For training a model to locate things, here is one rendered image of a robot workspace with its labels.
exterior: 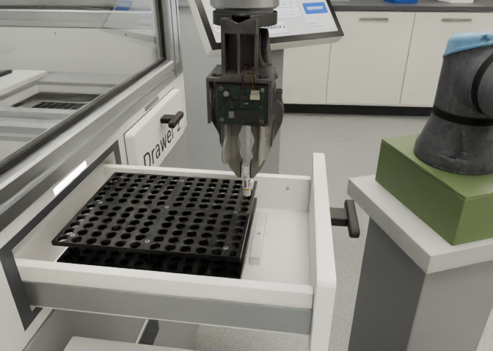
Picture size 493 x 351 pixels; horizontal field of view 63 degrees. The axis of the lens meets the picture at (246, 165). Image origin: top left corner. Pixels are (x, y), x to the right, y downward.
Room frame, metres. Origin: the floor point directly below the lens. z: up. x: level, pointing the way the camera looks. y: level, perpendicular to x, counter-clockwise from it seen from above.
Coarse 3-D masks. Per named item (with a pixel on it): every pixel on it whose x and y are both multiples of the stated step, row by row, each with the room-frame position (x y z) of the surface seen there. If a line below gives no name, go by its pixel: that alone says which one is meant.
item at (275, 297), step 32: (256, 192) 0.55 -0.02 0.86; (288, 192) 0.54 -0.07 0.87; (64, 224) 0.46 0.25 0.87; (288, 224) 0.50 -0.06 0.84; (32, 256) 0.39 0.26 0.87; (288, 256) 0.43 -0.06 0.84; (32, 288) 0.34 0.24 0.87; (64, 288) 0.33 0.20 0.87; (96, 288) 0.33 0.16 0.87; (128, 288) 0.33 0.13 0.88; (160, 288) 0.32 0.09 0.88; (192, 288) 0.32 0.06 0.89; (224, 288) 0.31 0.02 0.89; (256, 288) 0.31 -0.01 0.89; (288, 288) 0.31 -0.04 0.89; (192, 320) 0.32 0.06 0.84; (224, 320) 0.31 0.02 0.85; (256, 320) 0.31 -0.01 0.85; (288, 320) 0.30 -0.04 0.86
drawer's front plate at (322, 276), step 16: (320, 160) 0.54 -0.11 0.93; (320, 176) 0.49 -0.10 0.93; (320, 192) 0.44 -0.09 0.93; (320, 208) 0.41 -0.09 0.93; (320, 224) 0.37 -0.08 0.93; (320, 240) 0.34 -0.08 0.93; (320, 256) 0.32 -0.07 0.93; (320, 272) 0.29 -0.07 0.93; (320, 288) 0.28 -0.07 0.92; (320, 304) 0.28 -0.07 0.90; (320, 320) 0.28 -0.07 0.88; (320, 336) 0.28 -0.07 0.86
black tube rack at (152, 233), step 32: (96, 192) 0.49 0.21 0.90; (128, 192) 0.49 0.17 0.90; (160, 192) 0.49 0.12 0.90; (192, 192) 0.49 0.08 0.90; (224, 192) 0.50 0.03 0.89; (96, 224) 0.41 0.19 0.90; (128, 224) 0.41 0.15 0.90; (160, 224) 0.41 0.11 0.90; (192, 224) 0.41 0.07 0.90; (224, 224) 0.45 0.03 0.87; (64, 256) 0.39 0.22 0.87; (96, 256) 0.39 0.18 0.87; (128, 256) 0.39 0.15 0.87; (160, 256) 0.39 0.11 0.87; (192, 256) 0.36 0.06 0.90
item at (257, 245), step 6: (258, 216) 0.51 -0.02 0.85; (264, 216) 0.51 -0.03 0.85; (258, 222) 0.49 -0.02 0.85; (264, 222) 0.49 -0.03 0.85; (258, 228) 0.48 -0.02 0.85; (264, 228) 0.48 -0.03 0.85; (258, 234) 0.46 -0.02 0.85; (252, 240) 0.45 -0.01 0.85; (258, 240) 0.45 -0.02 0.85; (252, 246) 0.44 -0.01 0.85; (258, 246) 0.44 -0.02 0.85; (252, 252) 0.42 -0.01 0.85; (258, 252) 0.42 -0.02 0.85; (252, 258) 0.41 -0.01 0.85; (258, 258) 0.41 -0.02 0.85; (252, 264) 0.41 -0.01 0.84; (258, 264) 0.41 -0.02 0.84
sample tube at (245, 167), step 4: (244, 164) 0.49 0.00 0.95; (248, 164) 0.49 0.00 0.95; (244, 168) 0.48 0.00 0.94; (248, 168) 0.48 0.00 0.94; (244, 172) 0.48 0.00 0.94; (248, 172) 0.48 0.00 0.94; (244, 176) 0.48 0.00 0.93; (248, 176) 0.48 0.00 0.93; (244, 180) 0.48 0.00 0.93; (248, 180) 0.48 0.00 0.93; (244, 184) 0.48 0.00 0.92; (248, 184) 0.48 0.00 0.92; (244, 188) 0.48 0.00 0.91; (248, 188) 0.48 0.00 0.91; (244, 192) 0.48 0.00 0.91; (248, 192) 0.48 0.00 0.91
